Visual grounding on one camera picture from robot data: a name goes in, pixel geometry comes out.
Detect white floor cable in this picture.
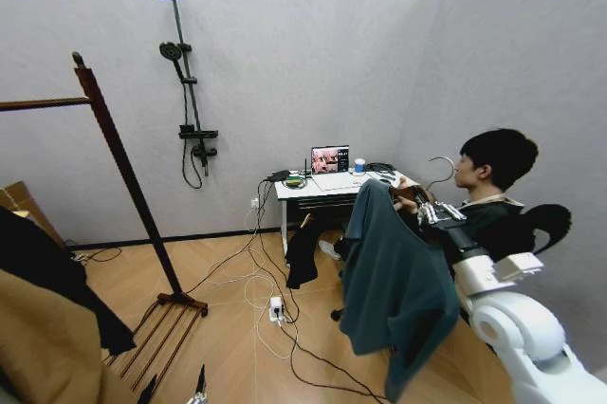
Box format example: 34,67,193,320
207,194,300,361

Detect long black floor cable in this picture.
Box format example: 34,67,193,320
245,179,397,401

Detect black shower hose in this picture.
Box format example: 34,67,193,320
179,76,204,191

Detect black hand shower head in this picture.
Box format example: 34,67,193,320
158,40,186,81

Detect dark teal garment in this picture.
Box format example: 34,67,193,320
338,180,462,404

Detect thin black floor cable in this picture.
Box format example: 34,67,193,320
70,228,260,296

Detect person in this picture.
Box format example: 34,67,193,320
317,128,541,282

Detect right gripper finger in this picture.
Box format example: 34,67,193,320
438,201,469,225
415,202,441,229

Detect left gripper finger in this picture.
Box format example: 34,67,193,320
136,373,160,404
187,364,211,404

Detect dark wooden clothes rack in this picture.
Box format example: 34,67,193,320
0,51,211,394

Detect black garment on wooden hanger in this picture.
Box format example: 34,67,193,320
285,212,324,290

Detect open laptop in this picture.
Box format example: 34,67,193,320
309,144,366,193

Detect black garment on rack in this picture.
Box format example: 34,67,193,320
0,206,138,357

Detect cardboard box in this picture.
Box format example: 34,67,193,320
0,180,68,249

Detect black shower rail with faucet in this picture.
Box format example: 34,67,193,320
170,0,220,177

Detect white desk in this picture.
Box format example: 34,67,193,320
260,168,421,258

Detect white power strip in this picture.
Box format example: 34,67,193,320
267,295,286,325

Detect brown fabric cover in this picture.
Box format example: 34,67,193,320
0,268,111,404

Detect wooden hanger with metal hook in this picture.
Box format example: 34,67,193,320
391,155,460,218

